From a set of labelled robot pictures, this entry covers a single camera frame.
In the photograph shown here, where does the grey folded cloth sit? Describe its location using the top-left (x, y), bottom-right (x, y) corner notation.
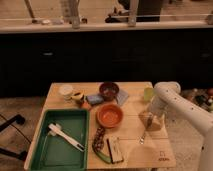
top-left (116, 89), bottom-right (129, 106)

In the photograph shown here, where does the silver metal fork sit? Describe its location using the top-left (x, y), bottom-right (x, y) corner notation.
top-left (140, 117), bottom-right (152, 144)

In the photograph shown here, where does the wooden block with black edge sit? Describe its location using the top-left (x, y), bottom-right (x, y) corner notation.
top-left (107, 137), bottom-right (124, 164)

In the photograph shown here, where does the green plastic tray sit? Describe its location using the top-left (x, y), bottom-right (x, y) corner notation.
top-left (29, 109), bottom-right (89, 171)

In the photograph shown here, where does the dark maroon bowl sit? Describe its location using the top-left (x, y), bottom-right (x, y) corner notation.
top-left (99, 82), bottom-right (119, 101)

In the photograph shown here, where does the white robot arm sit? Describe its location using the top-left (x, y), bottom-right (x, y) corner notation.
top-left (147, 81), bottom-right (213, 171)

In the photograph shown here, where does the black chair base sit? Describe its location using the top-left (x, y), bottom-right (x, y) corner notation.
top-left (0, 114), bottom-right (29, 161)

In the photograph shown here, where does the light green plastic cup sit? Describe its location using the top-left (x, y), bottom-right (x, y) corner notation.
top-left (143, 88), bottom-right (154, 102)

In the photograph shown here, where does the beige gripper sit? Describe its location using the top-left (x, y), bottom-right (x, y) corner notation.
top-left (138, 111), bottom-right (164, 131)

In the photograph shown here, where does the orange red bowl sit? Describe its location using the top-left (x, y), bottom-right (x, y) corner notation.
top-left (96, 104), bottom-right (123, 128)

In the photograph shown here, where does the white cup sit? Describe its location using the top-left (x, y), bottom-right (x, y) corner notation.
top-left (59, 84), bottom-right (73, 100)

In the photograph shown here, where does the small orange object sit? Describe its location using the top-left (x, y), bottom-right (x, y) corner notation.
top-left (82, 101), bottom-right (92, 110)

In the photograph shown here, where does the brown beaded trivet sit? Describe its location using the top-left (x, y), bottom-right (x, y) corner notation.
top-left (92, 127), bottom-right (105, 151)

